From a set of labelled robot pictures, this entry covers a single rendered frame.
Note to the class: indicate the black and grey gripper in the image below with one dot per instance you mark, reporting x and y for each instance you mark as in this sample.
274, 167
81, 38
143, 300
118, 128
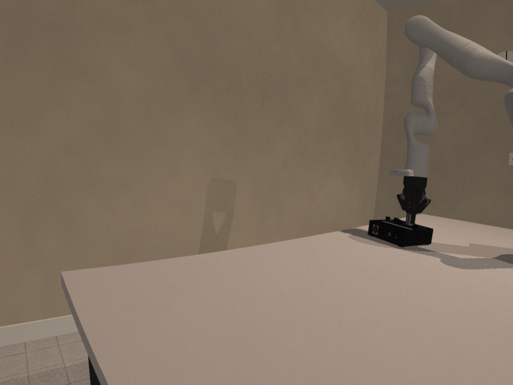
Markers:
411, 196

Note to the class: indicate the black lighting desk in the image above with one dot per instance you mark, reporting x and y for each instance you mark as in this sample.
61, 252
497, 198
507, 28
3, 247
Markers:
398, 233

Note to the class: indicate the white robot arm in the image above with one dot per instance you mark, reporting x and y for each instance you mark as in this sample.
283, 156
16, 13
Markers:
467, 57

